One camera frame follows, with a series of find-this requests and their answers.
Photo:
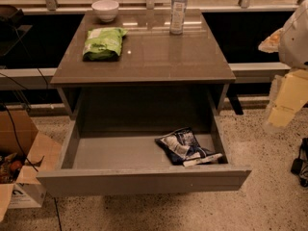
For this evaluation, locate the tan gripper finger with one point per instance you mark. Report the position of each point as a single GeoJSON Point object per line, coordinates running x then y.
{"type": "Point", "coordinates": [287, 95]}
{"type": "Point", "coordinates": [272, 42]}

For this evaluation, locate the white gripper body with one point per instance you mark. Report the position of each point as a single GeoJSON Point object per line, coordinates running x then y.
{"type": "Point", "coordinates": [295, 40]}

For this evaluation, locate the blue chip bag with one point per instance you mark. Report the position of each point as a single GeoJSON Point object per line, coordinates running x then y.
{"type": "Point", "coordinates": [182, 148]}

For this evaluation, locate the grey cabinet with counter top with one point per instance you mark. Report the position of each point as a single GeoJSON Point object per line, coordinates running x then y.
{"type": "Point", "coordinates": [149, 54]}

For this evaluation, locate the green chip bag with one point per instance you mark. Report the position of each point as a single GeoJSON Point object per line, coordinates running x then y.
{"type": "Point", "coordinates": [103, 43]}

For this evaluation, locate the open grey top drawer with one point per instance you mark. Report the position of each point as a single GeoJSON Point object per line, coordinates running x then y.
{"type": "Point", "coordinates": [110, 148]}

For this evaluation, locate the clear plastic water bottle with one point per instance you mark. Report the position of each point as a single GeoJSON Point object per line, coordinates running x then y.
{"type": "Point", "coordinates": [177, 16]}

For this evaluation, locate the white ceramic bowl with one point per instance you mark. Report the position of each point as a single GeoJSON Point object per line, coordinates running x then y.
{"type": "Point", "coordinates": [105, 10]}

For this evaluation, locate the open cardboard box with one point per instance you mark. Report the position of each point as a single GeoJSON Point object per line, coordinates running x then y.
{"type": "Point", "coordinates": [25, 152]}

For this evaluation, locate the black power adapter with cables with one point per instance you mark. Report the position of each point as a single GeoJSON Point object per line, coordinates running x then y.
{"type": "Point", "coordinates": [300, 164]}

